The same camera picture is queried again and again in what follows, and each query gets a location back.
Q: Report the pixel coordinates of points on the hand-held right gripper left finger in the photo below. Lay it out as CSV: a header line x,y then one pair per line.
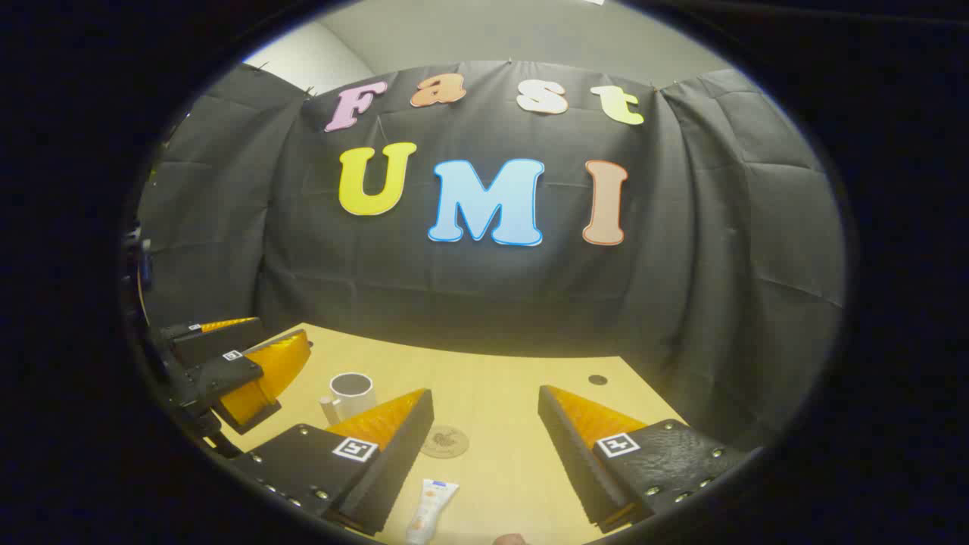
x,y
394,446

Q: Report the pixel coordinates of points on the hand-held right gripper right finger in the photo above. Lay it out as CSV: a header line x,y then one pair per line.
x,y
571,446

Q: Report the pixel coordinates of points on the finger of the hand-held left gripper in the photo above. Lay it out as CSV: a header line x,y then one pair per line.
x,y
227,371
216,341

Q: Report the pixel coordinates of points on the round brown coaster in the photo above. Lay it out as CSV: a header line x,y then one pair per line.
x,y
444,442

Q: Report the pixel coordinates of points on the white cup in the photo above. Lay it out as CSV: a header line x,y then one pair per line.
x,y
354,397

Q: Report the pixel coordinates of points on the white toothpaste tube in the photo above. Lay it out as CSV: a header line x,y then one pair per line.
x,y
430,511

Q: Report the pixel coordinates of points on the wooden desktop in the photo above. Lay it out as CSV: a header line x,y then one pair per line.
x,y
496,409

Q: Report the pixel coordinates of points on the black backdrop cloth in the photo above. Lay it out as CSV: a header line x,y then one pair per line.
x,y
484,295

